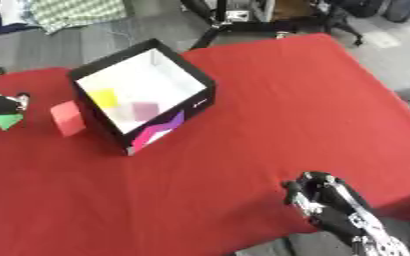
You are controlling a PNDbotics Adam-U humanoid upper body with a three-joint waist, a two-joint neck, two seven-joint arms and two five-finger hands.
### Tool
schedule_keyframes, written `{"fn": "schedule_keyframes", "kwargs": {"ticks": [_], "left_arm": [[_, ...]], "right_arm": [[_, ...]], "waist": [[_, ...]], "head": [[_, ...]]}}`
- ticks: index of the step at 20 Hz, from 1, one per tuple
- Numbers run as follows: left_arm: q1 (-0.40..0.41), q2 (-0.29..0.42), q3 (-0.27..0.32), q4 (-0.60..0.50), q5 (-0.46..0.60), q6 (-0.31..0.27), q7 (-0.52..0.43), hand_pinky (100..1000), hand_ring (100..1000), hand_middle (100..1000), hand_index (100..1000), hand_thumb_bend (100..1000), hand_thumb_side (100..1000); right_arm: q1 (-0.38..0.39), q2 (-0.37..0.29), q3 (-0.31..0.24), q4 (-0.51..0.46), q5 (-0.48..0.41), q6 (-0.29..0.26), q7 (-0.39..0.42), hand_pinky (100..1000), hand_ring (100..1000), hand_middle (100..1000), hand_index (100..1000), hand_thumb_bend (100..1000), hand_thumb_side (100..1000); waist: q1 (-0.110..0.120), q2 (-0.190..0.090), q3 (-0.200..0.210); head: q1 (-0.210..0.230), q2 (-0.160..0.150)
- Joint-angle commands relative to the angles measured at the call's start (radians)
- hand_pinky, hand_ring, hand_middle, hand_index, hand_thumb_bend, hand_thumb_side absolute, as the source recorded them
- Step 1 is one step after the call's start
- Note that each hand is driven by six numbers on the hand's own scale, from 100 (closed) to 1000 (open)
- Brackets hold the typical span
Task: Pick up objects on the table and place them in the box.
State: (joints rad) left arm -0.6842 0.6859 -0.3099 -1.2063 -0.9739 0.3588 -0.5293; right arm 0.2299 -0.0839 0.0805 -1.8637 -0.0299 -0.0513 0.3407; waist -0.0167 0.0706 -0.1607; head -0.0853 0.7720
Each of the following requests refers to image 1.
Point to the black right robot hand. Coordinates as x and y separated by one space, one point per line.
325 203

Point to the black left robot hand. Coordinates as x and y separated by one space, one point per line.
1 104

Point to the green triangular block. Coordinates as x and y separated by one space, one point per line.
5 121

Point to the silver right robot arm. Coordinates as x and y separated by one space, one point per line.
383 241

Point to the black box with white inside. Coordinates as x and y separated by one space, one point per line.
141 83

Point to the pink red block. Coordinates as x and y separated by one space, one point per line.
68 118

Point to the yellow block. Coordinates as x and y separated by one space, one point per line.
104 98

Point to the green white checked cloth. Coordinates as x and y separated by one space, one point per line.
77 12

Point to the purple block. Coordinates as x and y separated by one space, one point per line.
145 111

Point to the black chair base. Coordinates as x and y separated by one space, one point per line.
337 20

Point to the black tripod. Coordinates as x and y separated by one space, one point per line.
220 20

